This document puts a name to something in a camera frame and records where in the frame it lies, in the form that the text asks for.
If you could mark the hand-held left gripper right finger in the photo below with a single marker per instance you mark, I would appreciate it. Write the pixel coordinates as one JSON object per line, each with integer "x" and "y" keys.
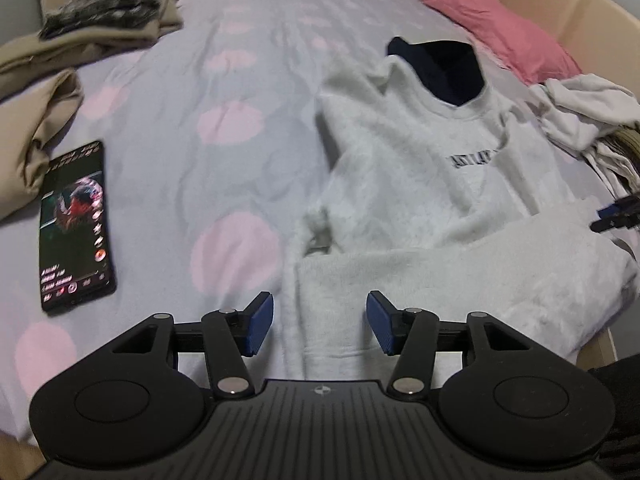
{"x": 381, "y": 322}

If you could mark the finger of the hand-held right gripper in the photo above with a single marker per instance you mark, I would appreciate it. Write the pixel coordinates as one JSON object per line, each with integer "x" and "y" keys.
{"x": 612, "y": 215}

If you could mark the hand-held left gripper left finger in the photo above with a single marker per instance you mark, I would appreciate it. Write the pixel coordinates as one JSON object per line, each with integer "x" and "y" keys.
{"x": 260, "y": 322}

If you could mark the grey printed sweatshirt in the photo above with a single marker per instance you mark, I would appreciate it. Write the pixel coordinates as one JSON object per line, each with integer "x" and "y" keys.
{"x": 425, "y": 170}

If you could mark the pile of white clothes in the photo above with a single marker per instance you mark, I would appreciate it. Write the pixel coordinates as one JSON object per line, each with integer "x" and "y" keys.
{"x": 580, "y": 105}

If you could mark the brown striped garment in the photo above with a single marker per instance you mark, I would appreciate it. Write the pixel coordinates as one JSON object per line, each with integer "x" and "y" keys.
{"x": 627, "y": 152}

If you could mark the black smartphone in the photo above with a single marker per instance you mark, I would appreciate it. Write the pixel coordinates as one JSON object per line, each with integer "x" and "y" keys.
{"x": 75, "y": 240}

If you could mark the beige padded headboard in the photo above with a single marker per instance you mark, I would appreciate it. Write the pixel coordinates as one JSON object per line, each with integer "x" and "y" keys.
{"x": 575, "y": 5}

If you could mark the pink pillow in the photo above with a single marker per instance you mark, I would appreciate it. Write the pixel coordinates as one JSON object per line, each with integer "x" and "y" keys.
{"x": 500, "y": 30}

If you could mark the beige cloth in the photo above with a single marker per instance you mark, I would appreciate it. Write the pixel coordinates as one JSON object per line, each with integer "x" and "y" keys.
{"x": 40, "y": 130}

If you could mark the beige pants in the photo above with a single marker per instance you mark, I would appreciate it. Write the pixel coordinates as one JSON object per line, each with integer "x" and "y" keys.
{"x": 75, "y": 55}

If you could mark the grey speckled garment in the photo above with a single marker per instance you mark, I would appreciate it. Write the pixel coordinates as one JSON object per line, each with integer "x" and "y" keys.
{"x": 100, "y": 7}

